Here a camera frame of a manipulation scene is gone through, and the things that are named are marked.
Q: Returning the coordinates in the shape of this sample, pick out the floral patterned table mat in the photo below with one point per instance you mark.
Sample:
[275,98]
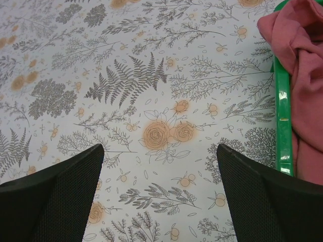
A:
[159,84]

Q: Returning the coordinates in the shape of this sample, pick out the green plastic tray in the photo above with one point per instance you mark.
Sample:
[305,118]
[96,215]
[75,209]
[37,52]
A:
[284,148]

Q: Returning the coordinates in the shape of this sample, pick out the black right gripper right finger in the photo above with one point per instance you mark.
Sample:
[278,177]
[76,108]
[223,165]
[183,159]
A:
[268,205]

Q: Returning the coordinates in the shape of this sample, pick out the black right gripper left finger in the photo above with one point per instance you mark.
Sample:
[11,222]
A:
[52,204]

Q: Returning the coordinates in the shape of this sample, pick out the dusty pink t shirt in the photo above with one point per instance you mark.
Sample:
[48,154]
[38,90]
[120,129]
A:
[295,36]

